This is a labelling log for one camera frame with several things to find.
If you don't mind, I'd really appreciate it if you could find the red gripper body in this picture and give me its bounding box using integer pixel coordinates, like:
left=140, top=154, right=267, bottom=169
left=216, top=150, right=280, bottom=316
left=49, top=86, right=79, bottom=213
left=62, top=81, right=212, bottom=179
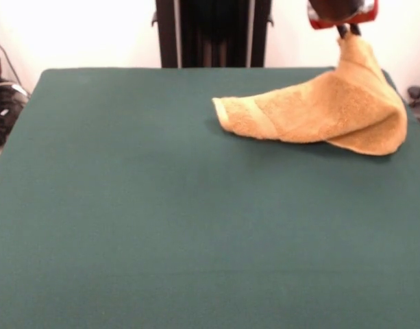
left=305, top=0, right=380, bottom=32

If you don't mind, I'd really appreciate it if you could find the tan terry towel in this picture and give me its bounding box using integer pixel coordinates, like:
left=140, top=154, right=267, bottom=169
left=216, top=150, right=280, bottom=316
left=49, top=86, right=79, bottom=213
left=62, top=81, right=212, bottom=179
left=212, top=34, right=408, bottom=157

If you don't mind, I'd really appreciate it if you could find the dark green table cloth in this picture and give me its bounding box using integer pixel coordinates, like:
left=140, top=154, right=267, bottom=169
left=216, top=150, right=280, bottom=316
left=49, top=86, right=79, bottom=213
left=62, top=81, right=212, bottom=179
left=0, top=67, right=420, bottom=329

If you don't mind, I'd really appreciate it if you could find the black device with cables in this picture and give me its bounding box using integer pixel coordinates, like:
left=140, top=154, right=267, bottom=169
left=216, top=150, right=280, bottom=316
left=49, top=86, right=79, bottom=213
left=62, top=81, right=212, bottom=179
left=406, top=85, right=420, bottom=134

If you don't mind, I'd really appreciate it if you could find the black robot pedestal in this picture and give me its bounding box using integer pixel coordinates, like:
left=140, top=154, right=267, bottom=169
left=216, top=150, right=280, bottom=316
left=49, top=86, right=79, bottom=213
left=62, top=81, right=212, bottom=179
left=149, top=0, right=288, bottom=69

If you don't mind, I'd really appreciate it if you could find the thin black cable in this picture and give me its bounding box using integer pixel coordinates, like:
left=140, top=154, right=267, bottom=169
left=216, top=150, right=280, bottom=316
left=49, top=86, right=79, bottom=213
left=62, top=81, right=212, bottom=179
left=0, top=30, right=27, bottom=95

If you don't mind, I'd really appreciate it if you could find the black cable bundle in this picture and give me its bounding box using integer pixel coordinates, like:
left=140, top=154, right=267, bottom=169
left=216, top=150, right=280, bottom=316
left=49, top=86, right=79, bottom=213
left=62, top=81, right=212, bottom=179
left=0, top=80, right=29, bottom=149

